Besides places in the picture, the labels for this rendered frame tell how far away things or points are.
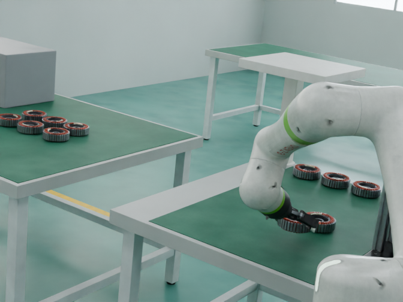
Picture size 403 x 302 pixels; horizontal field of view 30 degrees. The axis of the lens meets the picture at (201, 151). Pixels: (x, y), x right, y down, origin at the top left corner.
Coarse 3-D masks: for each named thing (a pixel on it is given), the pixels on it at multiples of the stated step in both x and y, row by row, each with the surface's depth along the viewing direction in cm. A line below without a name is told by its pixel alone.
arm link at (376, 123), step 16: (368, 96) 161; (384, 96) 161; (400, 96) 162; (368, 112) 160; (384, 112) 160; (400, 112) 160; (368, 128) 162; (384, 128) 160; (400, 128) 159; (384, 144) 160; (400, 144) 157; (384, 160) 159; (400, 160) 156; (384, 176) 159; (400, 176) 155; (400, 192) 154; (400, 208) 152; (400, 224) 151; (400, 240) 150; (400, 256) 147
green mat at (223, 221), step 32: (224, 192) 274; (288, 192) 282; (320, 192) 285; (352, 192) 289; (160, 224) 239; (192, 224) 242; (224, 224) 244; (256, 224) 247; (352, 224) 256; (256, 256) 222; (288, 256) 225; (320, 256) 227
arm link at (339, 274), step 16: (336, 256) 145; (352, 256) 145; (368, 256) 146; (320, 272) 142; (336, 272) 140; (352, 272) 139; (368, 272) 140; (384, 272) 141; (400, 272) 142; (320, 288) 142; (336, 288) 139; (352, 288) 138; (368, 288) 138; (384, 288) 139; (400, 288) 140
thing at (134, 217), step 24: (240, 168) 305; (168, 192) 269; (192, 192) 271; (216, 192) 274; (120, 216) 245; (144, 216) 244; (168, 240) 235; (192, 240) 230; (216, 264) 225; (240, 264) 220; (288, 288) 211; (312, 288) 206
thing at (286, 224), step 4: (280, 220) 231; (284, 220) 229; (288, 220) 229; (292, 220) 230; (280, 224) 231; (284, 224) 230; (288, 224) 228; (292, 224) 228; (296, 224) 228; (300, 224) 228; (284, 228) 230; (288, 228) 229; (292, 228) 228; (296, 228) 228; (300, 228) 228; (304, 228) 228; (296, 232) 229; (300, 232) 228; (304, 232) 229
